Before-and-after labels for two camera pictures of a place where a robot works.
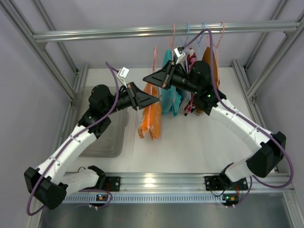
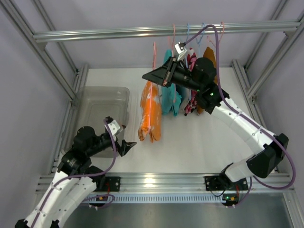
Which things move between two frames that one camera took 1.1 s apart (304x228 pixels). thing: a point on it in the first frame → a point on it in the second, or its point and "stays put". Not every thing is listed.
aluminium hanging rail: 43,38 stays put
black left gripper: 133,96 → 118,145
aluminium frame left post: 80,74 stays put
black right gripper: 168,75 stays put
